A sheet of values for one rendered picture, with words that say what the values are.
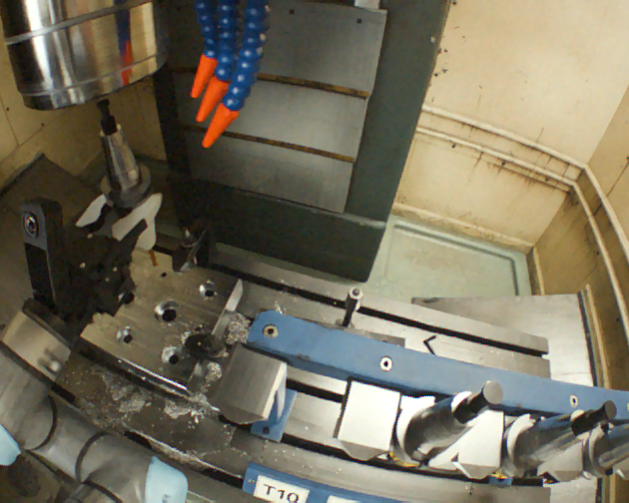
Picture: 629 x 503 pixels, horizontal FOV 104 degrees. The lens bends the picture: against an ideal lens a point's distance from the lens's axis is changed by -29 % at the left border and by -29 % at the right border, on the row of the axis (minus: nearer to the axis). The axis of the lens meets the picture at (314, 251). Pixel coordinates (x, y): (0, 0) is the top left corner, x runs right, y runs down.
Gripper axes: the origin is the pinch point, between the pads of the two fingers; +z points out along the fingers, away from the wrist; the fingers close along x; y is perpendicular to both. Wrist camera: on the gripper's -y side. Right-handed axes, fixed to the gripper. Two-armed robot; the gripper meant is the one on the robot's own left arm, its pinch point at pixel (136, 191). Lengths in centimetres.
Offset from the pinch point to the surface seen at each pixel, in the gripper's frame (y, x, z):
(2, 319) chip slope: 53, -69, -18
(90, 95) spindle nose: -17.0, 5.2, -6.6
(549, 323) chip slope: 44, 89, 32
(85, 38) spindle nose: -21.8, 5.8, -6.2
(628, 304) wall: 21, 100, 26
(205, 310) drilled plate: 25.2, 6.0, -0.2
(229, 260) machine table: 34.3, 1.4, 17.7
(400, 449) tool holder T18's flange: 2.0, 36.5, -18.5
